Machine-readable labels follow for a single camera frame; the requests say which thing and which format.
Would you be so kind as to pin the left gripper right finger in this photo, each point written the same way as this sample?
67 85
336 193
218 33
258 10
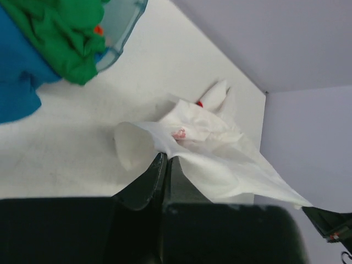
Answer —
178 188

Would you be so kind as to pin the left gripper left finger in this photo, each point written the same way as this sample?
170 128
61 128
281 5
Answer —
139 194

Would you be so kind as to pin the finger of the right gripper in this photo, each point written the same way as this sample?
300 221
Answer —
333 227

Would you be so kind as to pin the white t-shirt with red print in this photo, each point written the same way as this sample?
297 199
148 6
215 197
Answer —
215 155

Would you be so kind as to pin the blue t-shirt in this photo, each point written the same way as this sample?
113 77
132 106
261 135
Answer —
23 70

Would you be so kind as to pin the translucent teal plastic basket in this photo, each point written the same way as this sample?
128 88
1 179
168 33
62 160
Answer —
119 20

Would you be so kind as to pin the green t-shirt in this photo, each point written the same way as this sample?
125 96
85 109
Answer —
67 34

